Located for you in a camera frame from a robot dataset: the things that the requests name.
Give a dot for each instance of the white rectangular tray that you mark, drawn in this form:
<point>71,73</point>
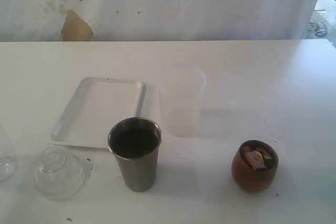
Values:
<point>96,106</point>

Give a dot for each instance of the clear plastic dome lid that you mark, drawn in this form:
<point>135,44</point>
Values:
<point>59,173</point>

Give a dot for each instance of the clear glass with coins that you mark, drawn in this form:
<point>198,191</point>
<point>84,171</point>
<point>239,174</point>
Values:
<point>8,160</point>

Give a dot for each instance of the brown wooden cup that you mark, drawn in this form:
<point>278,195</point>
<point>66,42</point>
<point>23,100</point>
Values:
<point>248,179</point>

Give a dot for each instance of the translucent plastic container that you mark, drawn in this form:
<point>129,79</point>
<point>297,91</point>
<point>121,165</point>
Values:
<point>180,96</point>

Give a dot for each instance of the stainless steel cup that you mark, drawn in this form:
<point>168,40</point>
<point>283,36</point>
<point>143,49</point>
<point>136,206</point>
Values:
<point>135,144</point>

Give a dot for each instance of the gold and brown chocolates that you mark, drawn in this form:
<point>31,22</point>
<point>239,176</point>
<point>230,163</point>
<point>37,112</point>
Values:
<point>258,158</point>

